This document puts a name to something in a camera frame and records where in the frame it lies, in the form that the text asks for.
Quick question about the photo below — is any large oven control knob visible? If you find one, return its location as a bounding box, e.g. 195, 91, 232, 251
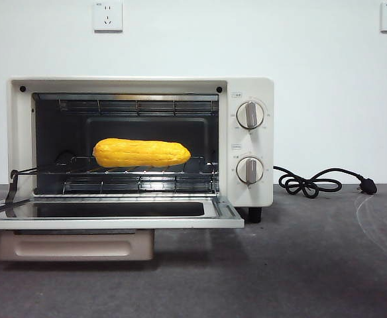
235, 101, 266, 131

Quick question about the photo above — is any cream toaster oven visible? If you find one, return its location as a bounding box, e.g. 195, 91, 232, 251
7, 76, 274, 223

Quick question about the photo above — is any yellow corn cob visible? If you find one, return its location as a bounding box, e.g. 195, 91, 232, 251
92, 138, 192, 168

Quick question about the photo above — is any small oven control knob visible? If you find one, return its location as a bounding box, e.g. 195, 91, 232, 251
235, 156, 265, 184

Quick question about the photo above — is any black power cable with plug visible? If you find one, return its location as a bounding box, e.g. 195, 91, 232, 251
272, 165, 378, 196

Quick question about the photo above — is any oven door with beige handle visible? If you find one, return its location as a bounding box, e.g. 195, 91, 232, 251
0, 193, 246, 262

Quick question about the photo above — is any metal wire oven rack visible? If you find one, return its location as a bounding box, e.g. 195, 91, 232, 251
54, 154, 219, 176

